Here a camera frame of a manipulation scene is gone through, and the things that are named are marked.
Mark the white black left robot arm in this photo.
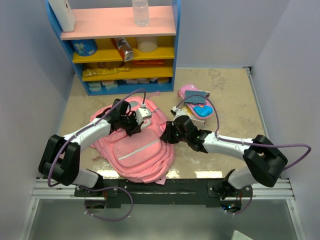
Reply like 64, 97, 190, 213
38, 99, 152, 196

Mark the white rectangular device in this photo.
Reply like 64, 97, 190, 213
48, 0, 76, 33

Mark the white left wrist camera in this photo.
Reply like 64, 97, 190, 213
135, 103, 152, 124

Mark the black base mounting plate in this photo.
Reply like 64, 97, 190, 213
74, 178, 253, 209

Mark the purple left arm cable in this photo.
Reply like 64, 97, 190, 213
47, 88, 147, 222

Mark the orange flat box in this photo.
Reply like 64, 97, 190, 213
132, 59, 166, 67

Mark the white paper corner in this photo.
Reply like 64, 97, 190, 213
231, 230, 252, 240

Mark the pale green tissue pack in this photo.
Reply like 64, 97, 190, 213
87, 81, 102, 92

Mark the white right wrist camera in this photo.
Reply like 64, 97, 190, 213
170, 106, 188, 120

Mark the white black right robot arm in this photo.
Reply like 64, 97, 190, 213
160, 115, 288, 199

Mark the red yellow snack box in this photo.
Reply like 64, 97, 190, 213
97, 62, 108, 69

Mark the illustrated children's book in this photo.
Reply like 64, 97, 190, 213
182, 103, 207, 120

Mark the clear plastic water bottle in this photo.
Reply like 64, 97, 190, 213
131, 0, 150, 27

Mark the pink student backpack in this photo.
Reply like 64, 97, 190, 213
91, 99, 175, 185

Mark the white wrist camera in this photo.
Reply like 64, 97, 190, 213
170, 106, 188, 120
135, 103, 152, 124

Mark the yellow snack packet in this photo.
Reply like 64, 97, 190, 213
83, 66, 131, 78

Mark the blue shelf with coloured boards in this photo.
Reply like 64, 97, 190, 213
45, 0, 181, 96

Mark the blue snack canister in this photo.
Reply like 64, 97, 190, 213
70, 39, 98, 57

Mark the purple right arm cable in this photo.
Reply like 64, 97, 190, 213
174, 96, 312, 216

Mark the pink blue pencil case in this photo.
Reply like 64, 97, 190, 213
177, 83, 214, 118

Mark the teal leather card wallet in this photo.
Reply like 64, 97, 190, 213
184, 90, 210, 105

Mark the orange silver snack bag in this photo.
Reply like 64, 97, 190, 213
111, 37, 134, 62

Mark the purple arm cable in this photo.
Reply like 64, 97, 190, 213
47, 88, 147, 222
174, 96, 312, 216

